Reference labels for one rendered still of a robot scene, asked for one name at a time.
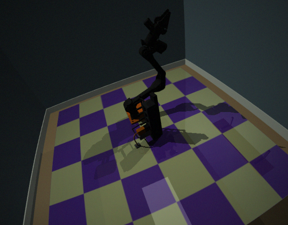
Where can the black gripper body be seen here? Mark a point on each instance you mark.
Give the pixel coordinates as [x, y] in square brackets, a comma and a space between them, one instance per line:
[158, 30]

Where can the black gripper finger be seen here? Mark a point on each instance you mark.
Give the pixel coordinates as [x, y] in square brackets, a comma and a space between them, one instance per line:
[165, 21]
[162, 16]

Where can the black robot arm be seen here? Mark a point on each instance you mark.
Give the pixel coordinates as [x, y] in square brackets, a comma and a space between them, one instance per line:
[149, 46]

